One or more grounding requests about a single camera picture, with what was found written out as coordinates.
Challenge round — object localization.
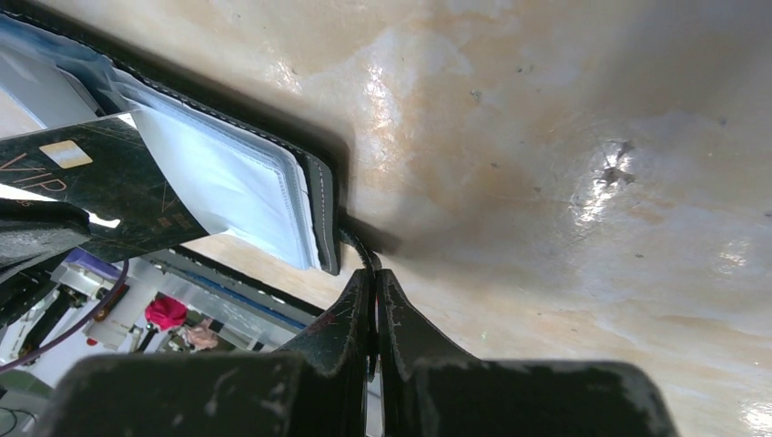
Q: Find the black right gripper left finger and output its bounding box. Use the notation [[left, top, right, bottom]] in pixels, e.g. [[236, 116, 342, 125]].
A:
[[36, 269, 371, 436]]

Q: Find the black leather card holder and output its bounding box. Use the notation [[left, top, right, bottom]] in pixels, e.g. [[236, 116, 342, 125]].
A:
[[1, 1, 353, 275]]

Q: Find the black VIP card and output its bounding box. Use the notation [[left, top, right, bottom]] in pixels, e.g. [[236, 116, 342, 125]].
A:
[[1, 113, 208, 262]]

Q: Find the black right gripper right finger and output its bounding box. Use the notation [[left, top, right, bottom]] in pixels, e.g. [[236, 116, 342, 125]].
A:
[[376, 269, 677, 436]]

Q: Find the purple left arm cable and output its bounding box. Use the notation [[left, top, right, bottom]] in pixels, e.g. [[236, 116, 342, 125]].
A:
[[0, 259, 131, 375]]

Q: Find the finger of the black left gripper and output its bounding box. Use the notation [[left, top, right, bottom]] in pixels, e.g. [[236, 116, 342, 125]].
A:
[[1, 198, 91, 282]]

